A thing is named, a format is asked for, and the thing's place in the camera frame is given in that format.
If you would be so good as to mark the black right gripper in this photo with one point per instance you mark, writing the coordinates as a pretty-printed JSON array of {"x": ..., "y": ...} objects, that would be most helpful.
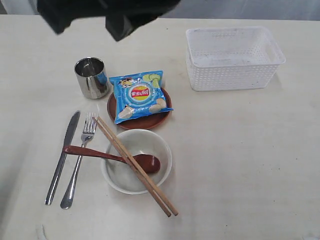
[{"x": 122, "y": 17}]

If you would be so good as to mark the blue chips bag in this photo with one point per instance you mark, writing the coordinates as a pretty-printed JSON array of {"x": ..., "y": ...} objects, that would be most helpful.
[{"x": 138, "y": 95}]

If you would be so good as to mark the brown round plate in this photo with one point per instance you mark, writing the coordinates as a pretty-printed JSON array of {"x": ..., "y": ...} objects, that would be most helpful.
[{"x": 145, "y": 122}]

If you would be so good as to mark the silver table knife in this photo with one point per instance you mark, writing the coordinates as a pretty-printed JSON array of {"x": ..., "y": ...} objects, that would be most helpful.
[{"x": 69, "y": 134}]

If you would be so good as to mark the silver metal fork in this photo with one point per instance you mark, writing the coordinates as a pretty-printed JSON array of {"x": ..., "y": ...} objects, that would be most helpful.
[{"x": 88, "y": 133}]

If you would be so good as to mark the brown wooden spoon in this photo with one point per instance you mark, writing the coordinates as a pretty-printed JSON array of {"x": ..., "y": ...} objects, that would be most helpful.
[{"x": 149, "y": 163}]

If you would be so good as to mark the white perforated plastic basket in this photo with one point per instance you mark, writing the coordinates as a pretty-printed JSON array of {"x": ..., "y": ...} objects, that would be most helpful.
[{"x": 231, "y": 58}]

